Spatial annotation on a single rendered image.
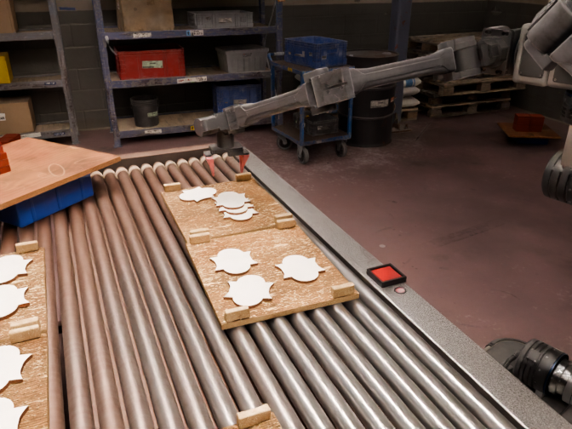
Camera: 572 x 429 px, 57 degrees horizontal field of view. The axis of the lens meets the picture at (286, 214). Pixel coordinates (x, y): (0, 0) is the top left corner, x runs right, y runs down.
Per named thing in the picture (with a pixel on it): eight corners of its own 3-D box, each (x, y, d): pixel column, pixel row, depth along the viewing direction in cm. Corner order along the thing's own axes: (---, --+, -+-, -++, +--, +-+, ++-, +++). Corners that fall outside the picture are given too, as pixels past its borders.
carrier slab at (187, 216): (253, 181, 200) (253, 177, 199) (296, 225, 166) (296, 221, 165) (161, 195, 188) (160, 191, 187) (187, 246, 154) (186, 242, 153)
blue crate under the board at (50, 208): (37, 180, 201) (32, 155, 197) (96, 195, 188) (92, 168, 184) (-41, 210, 176) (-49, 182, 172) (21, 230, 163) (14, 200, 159)
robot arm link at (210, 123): (248, 131, 163) (241, 103, 161) (216, 138, 156) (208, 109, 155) (228, 136, 172) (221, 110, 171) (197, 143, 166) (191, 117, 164)
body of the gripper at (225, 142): (243, 152, 171) (243, 130, 168) (213, 156, 168) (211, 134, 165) (238, 146, 177) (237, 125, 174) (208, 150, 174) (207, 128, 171)
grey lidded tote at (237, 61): (257, 65, 597) (257, 43, 587) (270, 70, 568) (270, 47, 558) (215, 68, 578) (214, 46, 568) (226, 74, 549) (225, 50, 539)
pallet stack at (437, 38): (472, 95, 746) (482, 31, 708) (523, 111, 661) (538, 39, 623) (391, 103, 705) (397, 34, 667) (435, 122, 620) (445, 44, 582)
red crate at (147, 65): (179, 69, 574) (176, 42, 562) (186, 77, 536) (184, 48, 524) (117, 73, 554) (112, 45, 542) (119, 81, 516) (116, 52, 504)
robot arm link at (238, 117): (342, 108, 135) (333, 65, 133) (328, 111, 131) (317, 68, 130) (242, 134, 167) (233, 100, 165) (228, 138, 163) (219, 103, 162)
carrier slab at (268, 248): (296, 228, 164) (296, 224, 163) (359, 298, 130) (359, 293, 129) (185, 248, 153) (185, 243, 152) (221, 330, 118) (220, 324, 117)
